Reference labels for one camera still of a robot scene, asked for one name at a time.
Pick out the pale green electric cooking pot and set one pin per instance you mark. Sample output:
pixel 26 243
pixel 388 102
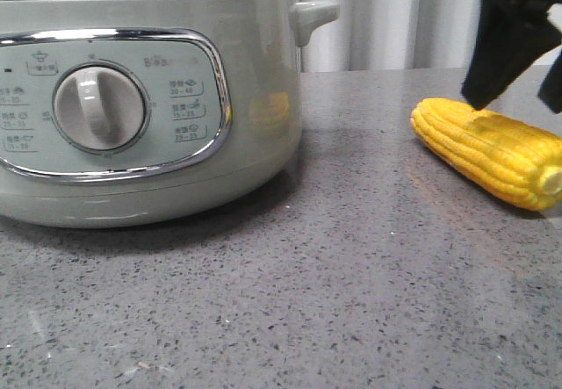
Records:
pixel 220 81

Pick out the yellow corn cob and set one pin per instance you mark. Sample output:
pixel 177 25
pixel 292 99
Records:
pixel 516 162

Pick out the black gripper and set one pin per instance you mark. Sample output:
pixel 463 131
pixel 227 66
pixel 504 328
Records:
pixel 512 35

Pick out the grey timer knob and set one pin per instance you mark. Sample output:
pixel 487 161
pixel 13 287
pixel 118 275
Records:
pixel 99 108

